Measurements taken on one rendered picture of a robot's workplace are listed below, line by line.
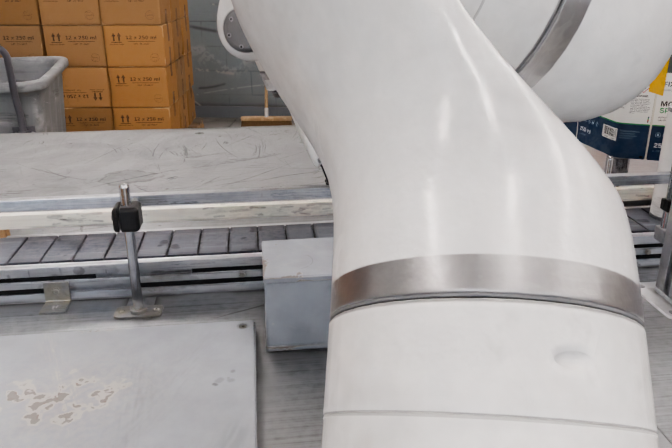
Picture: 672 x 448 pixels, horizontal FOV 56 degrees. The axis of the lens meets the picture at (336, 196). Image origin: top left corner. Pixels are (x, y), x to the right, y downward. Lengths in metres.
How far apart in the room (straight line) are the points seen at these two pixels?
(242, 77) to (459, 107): 5.29
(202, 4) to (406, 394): 5.35
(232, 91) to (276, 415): 5.00
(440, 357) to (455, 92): 0.09
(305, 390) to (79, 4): 3.72
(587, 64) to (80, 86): 4.06
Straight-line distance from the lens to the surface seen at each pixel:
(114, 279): 0.85
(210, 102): 5.61
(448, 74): 0.23
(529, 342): 0.21
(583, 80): 0.33
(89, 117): 4.31
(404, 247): 0.22
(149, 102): 4.18
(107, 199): 0.82
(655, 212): 1.03
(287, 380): 0.67
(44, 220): 0.93
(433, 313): 0.21
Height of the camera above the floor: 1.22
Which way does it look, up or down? 20 degrees down
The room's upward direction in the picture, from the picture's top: straight up
